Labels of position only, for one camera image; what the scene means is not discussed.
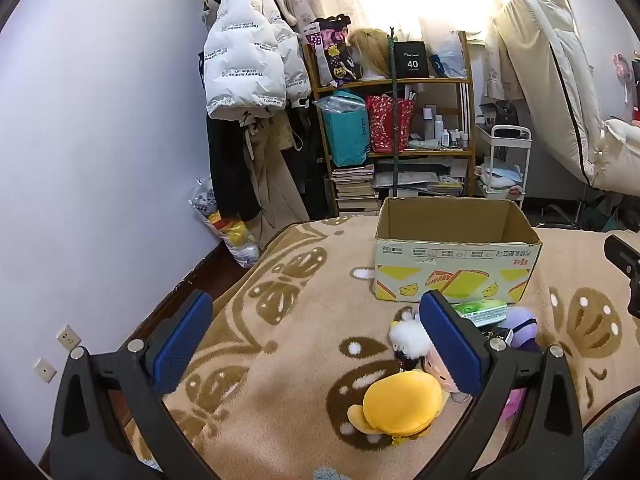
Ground black hanging coat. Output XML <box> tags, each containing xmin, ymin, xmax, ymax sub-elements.
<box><xmin>206</xmin><ymin>110</ymin><xmax>263</xmax><ymax>223</ymax></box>

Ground beige hanging trousers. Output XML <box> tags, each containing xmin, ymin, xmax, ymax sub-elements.
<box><xmin>242</xmin><ymin>110</ymin><xmax>311</xmax><ymax>241</ymax></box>

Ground purple toy packages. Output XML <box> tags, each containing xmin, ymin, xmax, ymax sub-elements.
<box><xmin>305</xmin><ymin>14</ymin><xmax>361</xmax><ymax>87</ymax></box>

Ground wooden shelf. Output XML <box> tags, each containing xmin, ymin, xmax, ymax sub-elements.
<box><xmin>302</xmin><ymin>30</ymin><xmax>478</xmax><ymax>218</ymax></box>

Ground grey-blue cloth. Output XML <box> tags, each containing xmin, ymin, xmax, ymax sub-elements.
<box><xmin>582</xmin><ymin>400</ymin><xmax>640</xmax><ymax>480</ymax></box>

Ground purple plush toy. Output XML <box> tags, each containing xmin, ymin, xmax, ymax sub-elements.
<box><xmin>502</xmin><ymin>306</ymin><xmax>542</xmax><ymax>353</ymax></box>

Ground stack of books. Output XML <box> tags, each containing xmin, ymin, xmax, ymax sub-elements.
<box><xmin>330</xmin><ymin>162</ymin><xmax>381</xmax><ymax>216</ymax></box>

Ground yellow plush toy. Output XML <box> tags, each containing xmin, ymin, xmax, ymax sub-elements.
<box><xmin>347</xmin><ymin>369</ymin><xmax>451</xmax><ymax>448</ymax></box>

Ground white blue plastic bag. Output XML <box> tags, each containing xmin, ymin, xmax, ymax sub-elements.
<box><xmin>430</xmin><ymin>42</ymin><xmax>468</xmax><ymax>80</ymax></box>

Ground pink plush toy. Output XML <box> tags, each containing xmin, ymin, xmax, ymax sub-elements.
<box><xmin>500</xmin><ymin>387</ymin><xmax>528</xmax><ymax>423</ymax></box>

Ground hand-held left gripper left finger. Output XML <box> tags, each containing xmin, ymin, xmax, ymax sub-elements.
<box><xmin>47</xmin><ymin>289</ymin><xmax>221</xmax><ymax>480</ymax></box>

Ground group of cosmetic bottles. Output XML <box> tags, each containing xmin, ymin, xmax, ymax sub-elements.
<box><xmin>422</xmin><ymin>105</ymin><xmax>471</xmax><ymax>150</ymax></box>

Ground teal paper bag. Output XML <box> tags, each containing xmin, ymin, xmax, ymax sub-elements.
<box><xmin>320</xmin><ymin>91</ymin><xmax>372</xmax><ymax>168</ymax></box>

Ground white puffer jacket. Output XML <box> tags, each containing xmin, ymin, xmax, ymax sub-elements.
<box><xmin>202</xmin><ymin>0</ymin><xmax>313</xmax><ymax>121</ymax></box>

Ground plastic bag of toys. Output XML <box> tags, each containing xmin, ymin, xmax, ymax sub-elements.
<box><xmin>189</xmin><ymin>177</ymin><xmax>261</xmax><ymax>267</ymax></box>

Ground white trolley cart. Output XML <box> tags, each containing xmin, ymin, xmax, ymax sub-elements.
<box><xmin>475</xmin><ymin>124</ymin><xmax>532</xmax><ymax>211</ymax></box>

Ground cream pillow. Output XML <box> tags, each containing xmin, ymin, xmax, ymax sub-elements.
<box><xmin>600</xmin><ymin>117</ymin><xmax>640</xmax><ymax>191</ymax></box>

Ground beige brown patterned blanket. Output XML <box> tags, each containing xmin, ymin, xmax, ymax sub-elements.
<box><xmin>120</xmin><ymin>212</ymin><xmax>640</xmax><ymax>480</ymax></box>

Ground printed cardboard box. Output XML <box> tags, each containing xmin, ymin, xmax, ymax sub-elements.
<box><xmin>372</xmin><ymin>196</ymin><xmax>544</xmax><ymax>305</ymax></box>

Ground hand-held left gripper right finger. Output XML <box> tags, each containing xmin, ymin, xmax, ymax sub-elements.
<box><xmin>415</xmin><ymin>289</ymin><xmax>586</xmax><ymax>480</ymax></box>

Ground green tissue pack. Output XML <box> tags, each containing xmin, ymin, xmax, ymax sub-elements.
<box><xmin>451</xmin><ymin>298</ymin><xmax>509</xmax><ymax>328</ymax></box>

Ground blonde wig head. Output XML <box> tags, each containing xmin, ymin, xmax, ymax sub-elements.
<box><xmin>347</xmin><ymin>27</ymin><xmax>396</xmax><ymax>81</ymax></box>

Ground white folded mattress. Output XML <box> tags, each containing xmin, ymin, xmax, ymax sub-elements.
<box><xmin>492</xmin><ymin>0</ymin><xmax>621</xmax><ymax>191</ymax></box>

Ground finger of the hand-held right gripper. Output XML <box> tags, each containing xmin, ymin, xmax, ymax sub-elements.
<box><xmin>603</xmin><ymin>234</ymin><xmax>640</xmax><ymax>318</ymax></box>

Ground pink small fan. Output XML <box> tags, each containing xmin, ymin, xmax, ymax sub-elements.
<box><xmin>612</xmin><ymin>52</ymin><xmax>636</xmax><ymax>81</ymax></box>

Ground red patterned bag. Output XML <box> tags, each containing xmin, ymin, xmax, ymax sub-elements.
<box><xmin>365</xmin><ymin>94</ymin><xmax>416</xmax><ymax>155</ymax></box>

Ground black box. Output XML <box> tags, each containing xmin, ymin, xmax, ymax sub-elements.
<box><xmin>392</xmin><ymin>41</ymin><xmax>431</xmax><ymax>80</ymax></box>

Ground white fluffy plush toy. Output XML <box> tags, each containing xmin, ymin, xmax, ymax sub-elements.
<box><xmin>389</xmin><ymin>310</ymin><xmax>435</xmax><ymax>361</ymax></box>

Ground dark green pole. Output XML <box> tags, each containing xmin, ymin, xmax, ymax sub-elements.
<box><xmin>389</xmin><ymin>25</ymin><xmax>401</xmax><ymax>198</ymax></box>

